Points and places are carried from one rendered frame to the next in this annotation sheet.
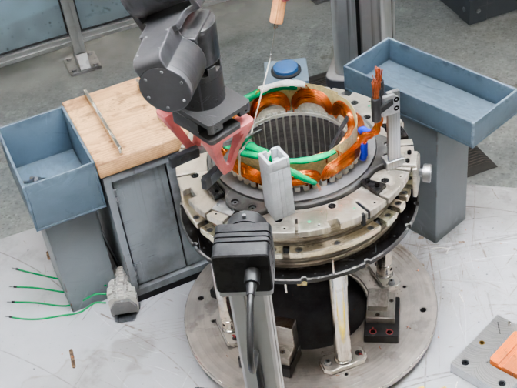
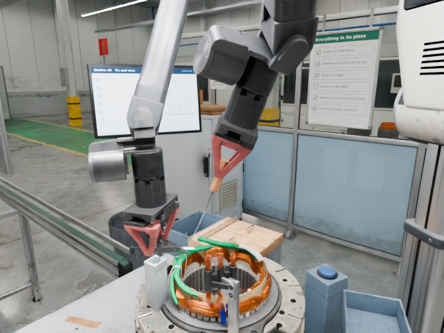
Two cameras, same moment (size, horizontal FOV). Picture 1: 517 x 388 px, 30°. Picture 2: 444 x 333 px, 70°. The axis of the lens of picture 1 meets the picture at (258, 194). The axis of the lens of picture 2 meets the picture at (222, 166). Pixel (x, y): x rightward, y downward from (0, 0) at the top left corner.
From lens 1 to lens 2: 0.98 m
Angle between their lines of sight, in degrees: 55
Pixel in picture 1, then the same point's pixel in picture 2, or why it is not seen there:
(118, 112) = (230, 230)
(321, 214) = (160, 324)
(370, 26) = (418, 295)
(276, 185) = (147, 279)
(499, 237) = not seen: outside the picture
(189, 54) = (110, 156)
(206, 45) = (137, 164)
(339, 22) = (400, 279)
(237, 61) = not seen: outside the picture
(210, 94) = (139, 197)
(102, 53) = not seen: hidden behind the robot
